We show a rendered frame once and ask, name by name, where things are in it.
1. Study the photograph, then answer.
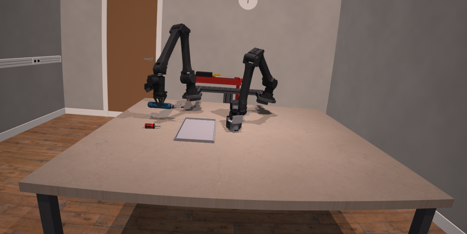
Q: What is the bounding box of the grey l-shaped bracket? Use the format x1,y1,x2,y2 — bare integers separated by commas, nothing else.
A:
228,115,243,124

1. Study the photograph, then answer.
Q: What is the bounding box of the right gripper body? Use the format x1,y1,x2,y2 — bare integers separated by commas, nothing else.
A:
153,85,167,97

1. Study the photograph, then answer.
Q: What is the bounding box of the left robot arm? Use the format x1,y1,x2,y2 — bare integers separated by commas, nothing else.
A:
229,48,278,116

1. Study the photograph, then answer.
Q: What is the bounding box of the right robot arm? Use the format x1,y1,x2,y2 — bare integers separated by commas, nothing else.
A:
144,23,200,96

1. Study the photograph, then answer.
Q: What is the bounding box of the red screwdriver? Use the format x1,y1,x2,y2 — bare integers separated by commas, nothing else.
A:
145,123,160,129

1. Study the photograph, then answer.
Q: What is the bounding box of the dark blue electric screwdriver barrel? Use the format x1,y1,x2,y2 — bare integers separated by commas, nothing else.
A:
148,102,179,109

